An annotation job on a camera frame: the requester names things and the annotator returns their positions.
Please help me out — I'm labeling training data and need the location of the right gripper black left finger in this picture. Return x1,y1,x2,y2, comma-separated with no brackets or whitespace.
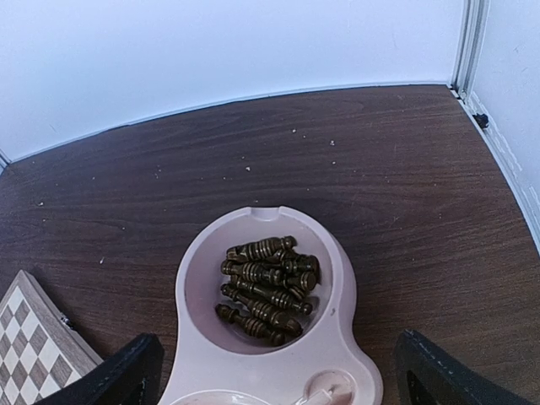
38,333,164,405

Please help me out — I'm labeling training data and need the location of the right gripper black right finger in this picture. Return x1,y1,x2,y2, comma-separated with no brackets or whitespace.
394,330,529,405

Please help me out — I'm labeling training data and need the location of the wooden chess board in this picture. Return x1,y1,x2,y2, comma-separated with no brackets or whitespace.
0,270,102,404

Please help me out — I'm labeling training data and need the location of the dark chess pieces pile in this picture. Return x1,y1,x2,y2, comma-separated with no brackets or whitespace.
215,235,321,347

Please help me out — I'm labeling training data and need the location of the pink plastic double bowl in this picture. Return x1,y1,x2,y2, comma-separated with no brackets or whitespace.
160,207,384,404

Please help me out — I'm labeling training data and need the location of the aluminium frame post right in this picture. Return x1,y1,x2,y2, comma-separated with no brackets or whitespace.
450,0,490,103

